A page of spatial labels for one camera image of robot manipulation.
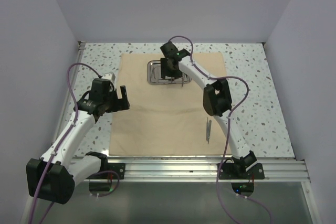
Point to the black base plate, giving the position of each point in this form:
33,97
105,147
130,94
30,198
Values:
118,168
231,171

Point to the aluminium mounting rail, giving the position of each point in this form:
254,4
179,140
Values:
202,169

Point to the beige cloth wrap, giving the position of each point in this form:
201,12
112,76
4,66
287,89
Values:
163,120

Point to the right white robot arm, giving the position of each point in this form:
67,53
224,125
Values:
217,99

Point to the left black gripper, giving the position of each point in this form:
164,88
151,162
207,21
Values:
121,104

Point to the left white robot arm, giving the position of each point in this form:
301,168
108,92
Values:
53,177

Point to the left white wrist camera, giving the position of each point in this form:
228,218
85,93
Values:
110,76

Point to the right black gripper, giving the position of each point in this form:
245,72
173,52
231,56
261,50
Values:
165,72

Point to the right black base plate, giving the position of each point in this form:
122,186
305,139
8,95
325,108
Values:
231,171

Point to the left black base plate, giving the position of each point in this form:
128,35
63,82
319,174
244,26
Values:
118,168

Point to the stainless steel tray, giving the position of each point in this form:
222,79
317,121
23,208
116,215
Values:
154,75

